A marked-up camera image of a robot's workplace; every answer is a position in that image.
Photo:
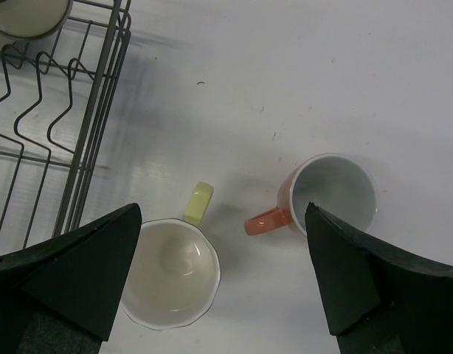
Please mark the wire dish rack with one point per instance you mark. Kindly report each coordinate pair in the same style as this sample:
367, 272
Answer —
56, 94

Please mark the orange mug white inside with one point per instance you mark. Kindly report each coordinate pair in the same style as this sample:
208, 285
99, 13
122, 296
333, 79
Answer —
332, 181

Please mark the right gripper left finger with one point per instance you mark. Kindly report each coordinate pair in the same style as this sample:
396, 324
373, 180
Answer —
62, 295

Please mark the steel cup beige sleeve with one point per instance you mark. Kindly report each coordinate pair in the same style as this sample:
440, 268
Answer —
29, 20

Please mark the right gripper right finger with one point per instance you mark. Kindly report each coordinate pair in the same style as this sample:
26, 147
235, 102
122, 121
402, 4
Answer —
377, 297

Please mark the pale yellow mug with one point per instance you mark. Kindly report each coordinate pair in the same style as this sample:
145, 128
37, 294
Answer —
175, 272

